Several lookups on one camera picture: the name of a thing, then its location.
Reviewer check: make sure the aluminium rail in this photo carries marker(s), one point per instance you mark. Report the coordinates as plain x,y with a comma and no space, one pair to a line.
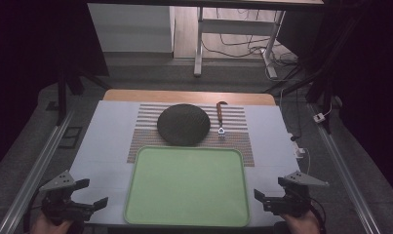
346,175
34,175

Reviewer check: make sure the dark round plate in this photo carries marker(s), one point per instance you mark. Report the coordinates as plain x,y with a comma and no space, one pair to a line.
183,125

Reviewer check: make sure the green tray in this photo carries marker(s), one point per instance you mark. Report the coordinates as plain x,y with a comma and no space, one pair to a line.
187,187

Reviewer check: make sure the white desk frame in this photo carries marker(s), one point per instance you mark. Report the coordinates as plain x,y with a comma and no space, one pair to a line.
231,26

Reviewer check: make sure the person's left hand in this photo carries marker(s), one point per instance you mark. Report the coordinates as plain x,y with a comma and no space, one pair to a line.
49,226

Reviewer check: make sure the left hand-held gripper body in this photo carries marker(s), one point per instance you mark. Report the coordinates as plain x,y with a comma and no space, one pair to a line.
59,198

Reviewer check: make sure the striped placemat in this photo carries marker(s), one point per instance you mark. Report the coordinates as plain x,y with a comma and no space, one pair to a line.
145,143

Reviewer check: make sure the white cabinet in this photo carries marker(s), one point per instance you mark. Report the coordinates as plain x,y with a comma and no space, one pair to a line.
129,29

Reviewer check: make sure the person's right hand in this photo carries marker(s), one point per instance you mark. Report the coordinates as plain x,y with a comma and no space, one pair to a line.
301,225

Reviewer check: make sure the white table cover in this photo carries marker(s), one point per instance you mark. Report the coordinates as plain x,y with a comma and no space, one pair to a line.
99,146

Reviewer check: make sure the black metal stand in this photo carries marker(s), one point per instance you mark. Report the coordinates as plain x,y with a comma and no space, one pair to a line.
321,81
62,97

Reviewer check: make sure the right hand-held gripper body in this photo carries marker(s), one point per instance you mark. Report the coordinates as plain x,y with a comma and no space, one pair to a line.
293,200

